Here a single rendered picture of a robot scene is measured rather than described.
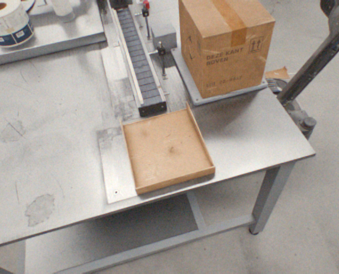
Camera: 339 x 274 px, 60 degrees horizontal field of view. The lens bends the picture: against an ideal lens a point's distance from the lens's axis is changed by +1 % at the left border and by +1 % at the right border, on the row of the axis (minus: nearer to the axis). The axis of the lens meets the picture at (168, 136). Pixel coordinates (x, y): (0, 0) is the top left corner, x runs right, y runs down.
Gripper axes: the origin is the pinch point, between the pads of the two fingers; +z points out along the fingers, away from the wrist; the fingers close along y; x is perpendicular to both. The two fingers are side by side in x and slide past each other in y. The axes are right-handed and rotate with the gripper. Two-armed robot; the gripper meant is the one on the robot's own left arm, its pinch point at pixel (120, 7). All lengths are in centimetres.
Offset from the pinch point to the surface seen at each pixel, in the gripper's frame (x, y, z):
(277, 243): 138, -48, 7
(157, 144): 67, 4, -41
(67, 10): -6.8, 25.6, 6.2
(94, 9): -7.7, 12.6, 13.5
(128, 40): 18.4, 1.4, -7.8
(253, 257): 141, -33, 6
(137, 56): 28.7, -0.2, -16.1
